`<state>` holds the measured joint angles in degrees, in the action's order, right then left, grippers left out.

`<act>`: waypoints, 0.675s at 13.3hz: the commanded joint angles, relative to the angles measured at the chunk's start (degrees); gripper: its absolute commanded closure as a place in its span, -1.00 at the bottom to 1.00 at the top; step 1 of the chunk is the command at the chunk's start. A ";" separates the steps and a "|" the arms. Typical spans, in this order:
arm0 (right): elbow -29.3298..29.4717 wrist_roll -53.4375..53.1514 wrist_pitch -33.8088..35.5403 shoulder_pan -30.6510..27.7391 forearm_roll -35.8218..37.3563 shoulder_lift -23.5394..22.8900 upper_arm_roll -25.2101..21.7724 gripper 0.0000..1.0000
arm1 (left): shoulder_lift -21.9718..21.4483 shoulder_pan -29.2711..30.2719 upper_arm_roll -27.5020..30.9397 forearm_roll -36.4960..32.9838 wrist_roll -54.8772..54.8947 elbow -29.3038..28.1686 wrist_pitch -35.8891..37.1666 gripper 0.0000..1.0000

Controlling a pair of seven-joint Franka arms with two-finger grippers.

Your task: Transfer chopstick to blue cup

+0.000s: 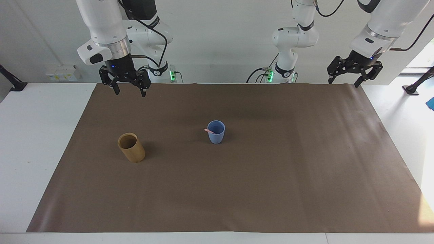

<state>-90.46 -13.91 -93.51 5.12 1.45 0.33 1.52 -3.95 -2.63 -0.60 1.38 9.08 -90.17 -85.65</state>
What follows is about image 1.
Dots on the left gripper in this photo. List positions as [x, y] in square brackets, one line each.
[361, 61]

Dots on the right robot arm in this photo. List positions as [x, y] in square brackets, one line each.
[101, 20]

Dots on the white wall socket box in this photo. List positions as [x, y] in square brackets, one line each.
[63, 73]

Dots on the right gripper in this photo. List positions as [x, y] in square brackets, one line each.
[120, 66]

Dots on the wooden cylinder cup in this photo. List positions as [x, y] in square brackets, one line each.
[133, 150]

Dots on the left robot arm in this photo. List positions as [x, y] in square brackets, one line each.
[293, 37]

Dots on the blue cup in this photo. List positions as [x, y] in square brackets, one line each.
[216, 135]

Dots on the black stand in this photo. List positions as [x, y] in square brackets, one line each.
[13, 83]
[415, 86]

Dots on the blue object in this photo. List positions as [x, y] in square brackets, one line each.
[431, 103]

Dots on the pink chopstick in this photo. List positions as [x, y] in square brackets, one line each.
[208, 130]

